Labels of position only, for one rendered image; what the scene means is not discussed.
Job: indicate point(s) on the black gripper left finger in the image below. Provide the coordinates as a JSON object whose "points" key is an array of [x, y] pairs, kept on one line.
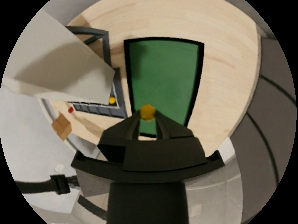
{"points": [[125, 128]]}

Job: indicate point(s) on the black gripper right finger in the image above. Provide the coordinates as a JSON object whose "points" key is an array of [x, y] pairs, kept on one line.
{"points": [[170, 128]]}

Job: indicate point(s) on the green tray with black rim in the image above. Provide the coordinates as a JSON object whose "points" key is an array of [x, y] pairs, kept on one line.
{"points": [[165, 72]]}

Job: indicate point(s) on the yellow marble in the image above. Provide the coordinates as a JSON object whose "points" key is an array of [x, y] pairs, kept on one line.
{"points": [[112, 99], [147, 112]]}

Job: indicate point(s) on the white curved cover panel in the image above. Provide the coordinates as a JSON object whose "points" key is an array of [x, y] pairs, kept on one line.
{"points": [[47, 55]]}

